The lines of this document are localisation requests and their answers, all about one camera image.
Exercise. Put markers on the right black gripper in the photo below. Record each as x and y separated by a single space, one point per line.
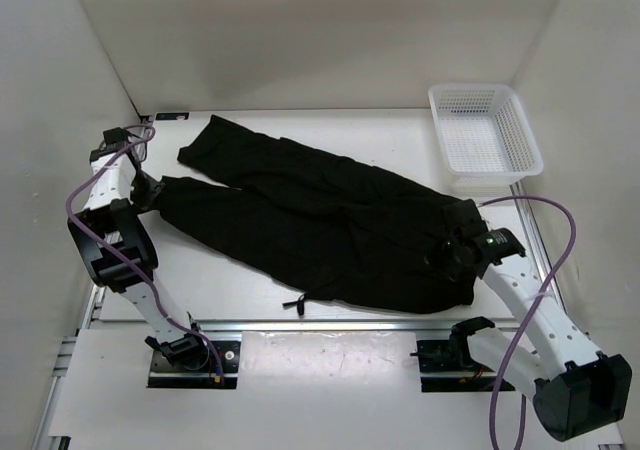
441 268

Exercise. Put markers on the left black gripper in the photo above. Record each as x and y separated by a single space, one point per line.
147 200

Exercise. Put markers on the black trousers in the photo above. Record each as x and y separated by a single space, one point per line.
326 225

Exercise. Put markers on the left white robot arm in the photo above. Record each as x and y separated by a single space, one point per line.
116 249

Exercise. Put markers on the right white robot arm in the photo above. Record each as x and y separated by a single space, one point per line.
573 387

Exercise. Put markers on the white plastic mesh basket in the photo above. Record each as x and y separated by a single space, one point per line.
484 136

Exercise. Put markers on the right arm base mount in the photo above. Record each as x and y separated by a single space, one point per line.
445 364

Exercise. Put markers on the aluminium front rail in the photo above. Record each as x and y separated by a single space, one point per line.
331 325

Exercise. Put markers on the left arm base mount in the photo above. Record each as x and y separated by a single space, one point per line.
192 365

